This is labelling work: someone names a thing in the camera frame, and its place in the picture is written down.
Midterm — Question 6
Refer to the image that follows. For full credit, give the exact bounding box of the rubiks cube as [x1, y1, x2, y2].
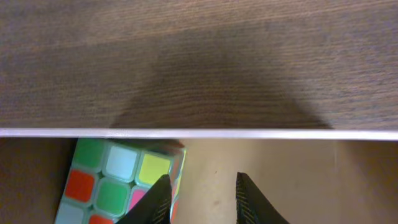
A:
[55, 138, 186, 224]

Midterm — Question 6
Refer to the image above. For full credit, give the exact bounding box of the beige open cardboard box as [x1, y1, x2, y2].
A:
[1, 128, 397, 223]

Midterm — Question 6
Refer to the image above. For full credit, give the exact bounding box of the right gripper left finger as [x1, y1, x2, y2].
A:
[116, 174, 172, 224]

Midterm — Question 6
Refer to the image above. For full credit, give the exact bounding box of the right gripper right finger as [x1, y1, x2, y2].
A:
[236, 172, 289, 224]

